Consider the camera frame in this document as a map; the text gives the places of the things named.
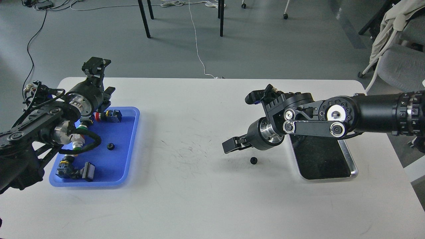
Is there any silver metal tray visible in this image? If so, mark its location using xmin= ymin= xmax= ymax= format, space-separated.
xmin=289 ymin=135 xmax=358 ymax=182

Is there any green button switch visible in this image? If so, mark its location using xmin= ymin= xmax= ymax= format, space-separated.
xmin=77 ymin=120 xmax=93 ymax=130

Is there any blue plastic tray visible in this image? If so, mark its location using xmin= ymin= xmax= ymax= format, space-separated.
xmin=49 ymin=107 xmax=140 ymax=187

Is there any white floor cable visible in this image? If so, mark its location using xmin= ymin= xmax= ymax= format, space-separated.
xmin=159 ymin=0 xmax=226 ymax=79

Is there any yellow button switch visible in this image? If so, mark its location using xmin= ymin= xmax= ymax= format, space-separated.
xmin=55 ymin=155 xmax=82 ymax=180

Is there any red button blue switch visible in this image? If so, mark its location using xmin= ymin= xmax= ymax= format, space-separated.
xmin=94 ymin=110 xmax=123 ymax=123

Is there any black table leg left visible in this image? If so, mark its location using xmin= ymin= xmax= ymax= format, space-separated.
xmin=137 ymin=0 xmax=154 ymax=39

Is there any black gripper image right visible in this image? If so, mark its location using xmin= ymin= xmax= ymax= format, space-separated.
xmin=222 ymin=118 xmax=284 ymax=154

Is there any black table leg right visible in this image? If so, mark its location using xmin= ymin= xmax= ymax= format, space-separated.
xmin=217 ymin=0 xmax=225 ymax=37

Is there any grey chair with beige cloth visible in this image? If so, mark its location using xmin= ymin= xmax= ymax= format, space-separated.
xmin=358 ymin=0 xmax=424 ymax=92

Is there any black floor cable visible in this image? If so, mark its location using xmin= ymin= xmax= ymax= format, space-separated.
xmin=20 ymin=0 xmax=80 ymax=97

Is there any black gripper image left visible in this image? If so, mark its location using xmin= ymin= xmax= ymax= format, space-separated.
xmin=66 ymin=56 xmax=116 ymax=117

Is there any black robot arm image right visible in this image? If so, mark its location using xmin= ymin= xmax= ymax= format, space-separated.
xmin=222 ymin=84 xmax=425 ymax=153

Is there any black table leg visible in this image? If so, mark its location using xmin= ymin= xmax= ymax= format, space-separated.
xmin=137 ymin=0 xmax=154 ymax=39
xmin=217 ymin=0 xmax=225 ymax=37

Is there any black white relay block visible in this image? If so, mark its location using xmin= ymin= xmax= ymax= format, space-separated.
xmin=81 ymin=162 xmax=95 ymax=182

